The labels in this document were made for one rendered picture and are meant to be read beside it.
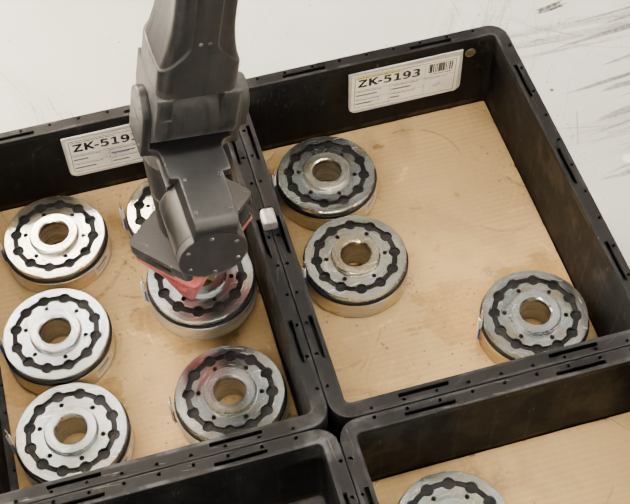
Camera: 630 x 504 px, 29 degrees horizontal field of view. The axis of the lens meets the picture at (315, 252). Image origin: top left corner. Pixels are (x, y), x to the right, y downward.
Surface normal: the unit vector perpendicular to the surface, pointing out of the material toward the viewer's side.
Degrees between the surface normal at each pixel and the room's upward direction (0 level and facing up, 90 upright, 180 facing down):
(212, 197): 12
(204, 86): 93
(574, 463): 0
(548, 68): 0
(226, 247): 92
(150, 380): 0
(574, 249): 90
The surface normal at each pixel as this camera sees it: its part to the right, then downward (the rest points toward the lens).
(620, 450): -0.02, -0.57
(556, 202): -0.96, 0.23
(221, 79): 0.33, 0.80
